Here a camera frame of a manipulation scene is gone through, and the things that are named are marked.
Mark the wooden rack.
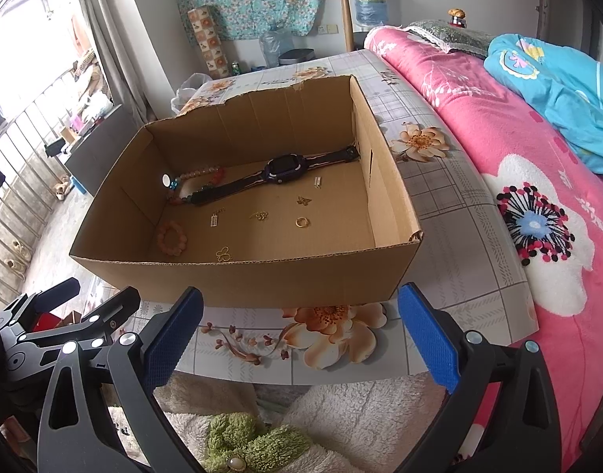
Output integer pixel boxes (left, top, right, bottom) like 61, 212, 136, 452
324, 0, 359, 52

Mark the colourful bead bracelet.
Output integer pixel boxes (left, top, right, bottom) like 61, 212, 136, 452
161, 165, 227, 206

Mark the green patterned pillow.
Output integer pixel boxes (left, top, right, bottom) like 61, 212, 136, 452
405, 20, 494, 55

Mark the blue garment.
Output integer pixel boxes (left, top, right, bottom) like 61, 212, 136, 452
483, 33, 603, 175

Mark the dark cabinet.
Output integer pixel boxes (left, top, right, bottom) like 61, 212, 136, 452
67, 103, 147, 197

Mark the grey bin lid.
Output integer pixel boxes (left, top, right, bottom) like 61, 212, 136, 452
278, 48, 316, 66

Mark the metal balcony railing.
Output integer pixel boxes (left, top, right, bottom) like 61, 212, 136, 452
0, 66, 117, 277

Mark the grey curtain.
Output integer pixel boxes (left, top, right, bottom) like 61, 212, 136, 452
70, 0, 157, 124

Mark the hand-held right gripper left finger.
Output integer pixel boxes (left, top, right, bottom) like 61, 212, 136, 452
35, 286, 206, 473

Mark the white fluffy robe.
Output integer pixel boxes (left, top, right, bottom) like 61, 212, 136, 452
99, 369, 460, 473

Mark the pink floral blanket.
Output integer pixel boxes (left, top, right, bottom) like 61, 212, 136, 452
363, 24, 603, 473

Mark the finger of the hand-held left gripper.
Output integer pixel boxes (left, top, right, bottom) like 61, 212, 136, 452
0, 277, 80, 326
72, 286, 141, 350

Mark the pink strap digital watch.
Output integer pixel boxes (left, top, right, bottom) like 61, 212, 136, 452
190, 145, 360, 208

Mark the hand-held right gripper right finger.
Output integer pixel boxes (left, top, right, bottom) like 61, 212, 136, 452
395, 282, 564, 473

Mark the white plastic bag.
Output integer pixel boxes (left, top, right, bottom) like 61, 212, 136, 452
171, 73, 214, 114

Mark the orange bead bracelet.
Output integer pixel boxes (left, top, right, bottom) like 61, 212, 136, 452
156, 222, 190, 257

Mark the blue water bottle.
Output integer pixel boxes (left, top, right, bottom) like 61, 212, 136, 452
352, 0, 390, 33

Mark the brown cardboard box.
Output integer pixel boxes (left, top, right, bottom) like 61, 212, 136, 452
69, 74, 423, 309

